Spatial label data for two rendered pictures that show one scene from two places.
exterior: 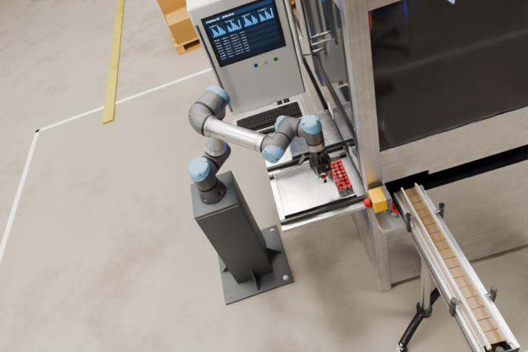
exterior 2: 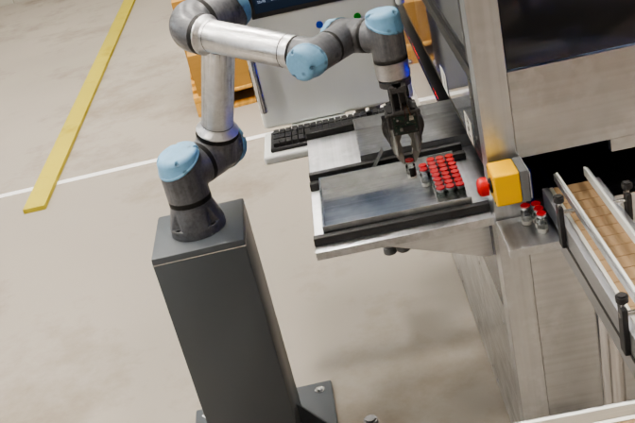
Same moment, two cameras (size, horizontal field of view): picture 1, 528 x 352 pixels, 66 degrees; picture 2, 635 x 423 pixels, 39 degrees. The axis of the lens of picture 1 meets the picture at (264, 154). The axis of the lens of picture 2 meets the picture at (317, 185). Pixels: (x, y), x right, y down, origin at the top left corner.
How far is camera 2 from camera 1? 0.85 m
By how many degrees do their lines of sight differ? 19
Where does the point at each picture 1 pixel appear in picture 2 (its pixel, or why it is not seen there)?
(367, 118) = not seen: outside the picture
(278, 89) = (359, 81)
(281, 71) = not seen: hidden behind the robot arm
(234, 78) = not seen: hidden behind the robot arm
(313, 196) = (388, 209)
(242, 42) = not seen: outside the picture
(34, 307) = not seen: outside the picture
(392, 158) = (532, 93)
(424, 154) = (597, 95)
